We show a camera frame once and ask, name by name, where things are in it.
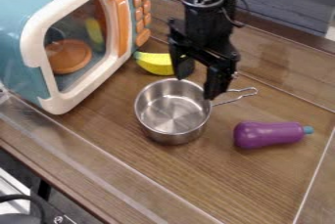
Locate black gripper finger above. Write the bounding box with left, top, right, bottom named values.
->
left=204, top=64, right=235, bottom=100
left=169, top=44, right=196, bottom=79

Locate yellow toy banana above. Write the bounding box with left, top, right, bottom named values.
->
left=135, top=51, right=175, bottom=76

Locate orange microwave turntable plate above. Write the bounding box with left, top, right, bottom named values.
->
left=46, top=39, right=93, bottom=74

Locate black cable bottom left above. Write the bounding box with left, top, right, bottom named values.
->
left=0, top=194, right=48, bottom=224

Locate blue toy microwave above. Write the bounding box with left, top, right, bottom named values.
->
left=0, top=0, right=152, bottom=114

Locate purple toy eggplant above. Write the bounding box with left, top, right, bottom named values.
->
left=234, top=121, right=314, bottom=149

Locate silver pot with handle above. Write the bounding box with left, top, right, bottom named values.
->
left=135, top=78, right=258, bottom=145

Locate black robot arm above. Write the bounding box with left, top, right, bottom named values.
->
left=168, top=0, right=245, bottom=100

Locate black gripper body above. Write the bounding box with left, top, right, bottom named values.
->
left=168, top=19, right=242, bottom=70

